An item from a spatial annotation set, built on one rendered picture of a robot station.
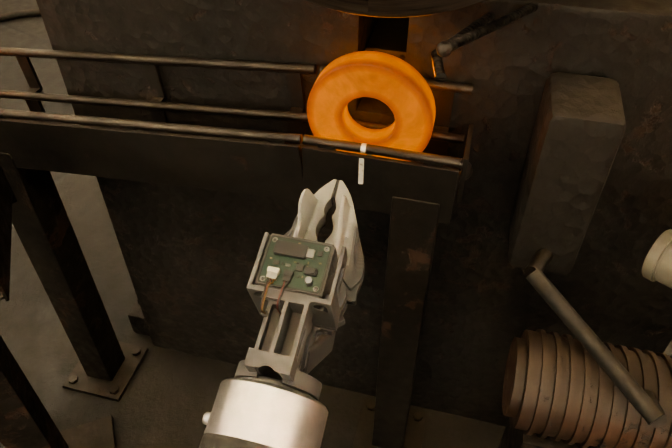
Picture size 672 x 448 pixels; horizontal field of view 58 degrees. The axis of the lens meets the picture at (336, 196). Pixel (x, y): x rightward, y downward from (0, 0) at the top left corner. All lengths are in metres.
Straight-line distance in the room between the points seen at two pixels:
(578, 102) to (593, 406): 0.35
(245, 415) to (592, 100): 0.47
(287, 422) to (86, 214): 1.40
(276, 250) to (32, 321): 1.15
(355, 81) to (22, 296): 1.15
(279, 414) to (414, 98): 0.39
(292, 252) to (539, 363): 0.38
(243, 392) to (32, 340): 1.12
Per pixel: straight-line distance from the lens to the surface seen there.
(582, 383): 0.79
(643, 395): 0.76
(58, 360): 1.51
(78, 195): 1.89
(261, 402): 0.47
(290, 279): 0.49
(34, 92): 1.01
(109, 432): 1.36
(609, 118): 0.69
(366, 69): 0.70
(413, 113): 0.72
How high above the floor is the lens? 1.15
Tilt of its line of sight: 42 degrees down
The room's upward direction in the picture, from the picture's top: straight up
